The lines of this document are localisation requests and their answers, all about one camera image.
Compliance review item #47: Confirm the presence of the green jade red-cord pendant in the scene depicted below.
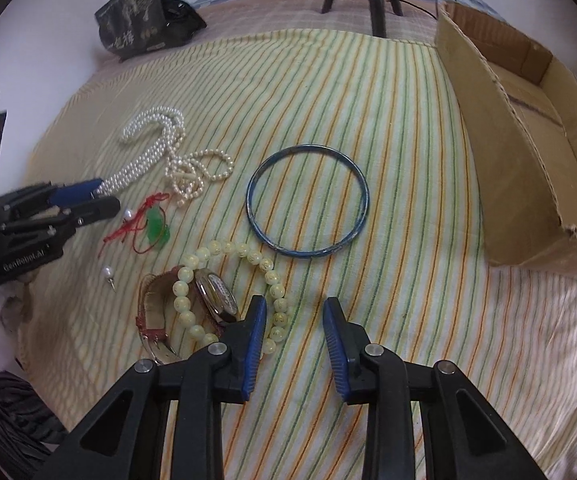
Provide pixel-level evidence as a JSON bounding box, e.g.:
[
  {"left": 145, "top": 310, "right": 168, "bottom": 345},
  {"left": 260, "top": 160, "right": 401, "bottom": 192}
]
[{"left": 98, "top": 192, "right": 170, "bottom": 257}]

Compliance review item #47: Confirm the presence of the large cream bead bracelet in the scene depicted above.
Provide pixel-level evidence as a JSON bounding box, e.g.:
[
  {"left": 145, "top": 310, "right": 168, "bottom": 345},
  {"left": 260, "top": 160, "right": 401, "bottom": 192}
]
[{"left": 172, "top": 238, "right": 291, "bottom": 359}]

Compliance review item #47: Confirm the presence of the red strap wristwatch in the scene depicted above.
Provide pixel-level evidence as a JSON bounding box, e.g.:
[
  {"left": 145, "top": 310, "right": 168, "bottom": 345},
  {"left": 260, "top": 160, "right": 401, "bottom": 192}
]
[{"left": 136, "top": 266, "right": 240, "bottom": 365}]

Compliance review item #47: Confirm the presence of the white multi-strand pearl necklace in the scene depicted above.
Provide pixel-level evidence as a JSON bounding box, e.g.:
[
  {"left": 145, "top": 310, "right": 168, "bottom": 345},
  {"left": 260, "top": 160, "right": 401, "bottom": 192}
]
[{"left": 93, "top": 105, "right": 188, "bottom": 198}]

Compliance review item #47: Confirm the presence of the blue bangle bracelet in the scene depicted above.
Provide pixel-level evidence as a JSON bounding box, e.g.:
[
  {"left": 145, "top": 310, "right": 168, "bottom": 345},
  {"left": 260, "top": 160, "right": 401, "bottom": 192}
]
[{"left": 245, "top": 144, "right": 371, "bottom": 259}]

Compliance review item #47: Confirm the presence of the striped yellow bed sheet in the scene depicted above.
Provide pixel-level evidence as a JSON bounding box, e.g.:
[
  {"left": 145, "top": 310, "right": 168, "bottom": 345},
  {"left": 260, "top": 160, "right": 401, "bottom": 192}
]
[{"left": 19, "top": 30, "right": 577, "bottom": 479}]

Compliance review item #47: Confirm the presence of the black snack bag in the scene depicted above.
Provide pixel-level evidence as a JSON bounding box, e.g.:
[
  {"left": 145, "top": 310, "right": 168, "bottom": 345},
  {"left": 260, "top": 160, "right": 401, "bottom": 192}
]
[{"left": 94, "top": 0, "right": 207, "bottom": 61}]

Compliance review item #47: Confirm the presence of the cardboard box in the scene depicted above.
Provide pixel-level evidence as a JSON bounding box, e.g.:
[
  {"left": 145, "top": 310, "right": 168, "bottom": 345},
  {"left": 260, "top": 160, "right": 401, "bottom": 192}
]
[{"left": 435, "top": 1, "right": 577, "bottom": 278}]

